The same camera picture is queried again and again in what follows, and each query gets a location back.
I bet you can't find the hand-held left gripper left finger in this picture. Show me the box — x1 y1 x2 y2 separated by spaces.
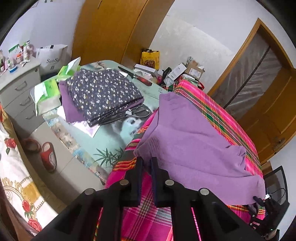
35 156 144 241

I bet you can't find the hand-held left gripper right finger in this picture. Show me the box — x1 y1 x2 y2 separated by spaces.
151 157 264 241

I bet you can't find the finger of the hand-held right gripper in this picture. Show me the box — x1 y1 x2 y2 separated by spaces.
253 196 267 207

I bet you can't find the purple fleece cloth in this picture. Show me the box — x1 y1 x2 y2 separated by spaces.
134 93 266 205

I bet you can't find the black mesh office chair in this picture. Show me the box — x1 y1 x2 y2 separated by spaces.
264 166 290 204

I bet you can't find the pink plaid blanket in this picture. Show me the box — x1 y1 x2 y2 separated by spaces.
95 79 266 241

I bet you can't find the printed green table cover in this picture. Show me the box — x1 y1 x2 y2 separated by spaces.
44 60 176 181

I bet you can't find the pale lilac cloth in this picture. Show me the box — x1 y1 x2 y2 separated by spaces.
57 107 100 137

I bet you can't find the red slipper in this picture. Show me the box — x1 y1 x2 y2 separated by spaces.
22 138 41 153
40 142 57 173

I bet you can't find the wooden door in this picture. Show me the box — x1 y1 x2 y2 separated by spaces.
238 67 296 165

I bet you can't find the dark floral folded cloth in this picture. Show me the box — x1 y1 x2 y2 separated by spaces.
65 69 145 127

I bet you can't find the small white box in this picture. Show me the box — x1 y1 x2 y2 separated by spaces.
168 63 187 80

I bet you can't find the long white box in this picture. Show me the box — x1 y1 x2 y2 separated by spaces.
134 64 158 73

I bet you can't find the cardboard box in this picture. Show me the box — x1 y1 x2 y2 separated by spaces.
185 60 205 80

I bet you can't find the clear plastic door curtain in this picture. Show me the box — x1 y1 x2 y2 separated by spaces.
211 30 282 121

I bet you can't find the white floral bedsheet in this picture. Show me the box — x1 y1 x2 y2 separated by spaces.
0 104 58 234

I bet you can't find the yellow printed bag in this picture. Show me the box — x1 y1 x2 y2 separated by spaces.
141 49 160 70

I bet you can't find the green tissue pack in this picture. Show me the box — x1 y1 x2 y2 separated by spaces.
35 79 62 116
57 57 81 81

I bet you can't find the grey drawer cabinet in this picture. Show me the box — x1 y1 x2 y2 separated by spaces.
0 57 47 135

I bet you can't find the white paper bag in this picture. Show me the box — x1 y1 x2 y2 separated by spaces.
36 44 68 73

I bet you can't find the wooden wardrobe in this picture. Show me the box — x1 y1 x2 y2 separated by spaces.
70 0 176 70

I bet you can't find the cluster of toiletry bottles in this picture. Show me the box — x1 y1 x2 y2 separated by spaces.
0 40 31 73

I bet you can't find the black coiled cable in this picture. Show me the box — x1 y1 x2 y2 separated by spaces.
125 105 151 119

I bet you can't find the red-handled knife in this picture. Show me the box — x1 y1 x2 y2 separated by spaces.
118 66 153 86

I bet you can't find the wooden door frame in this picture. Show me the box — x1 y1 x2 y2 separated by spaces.
207 19 296 112

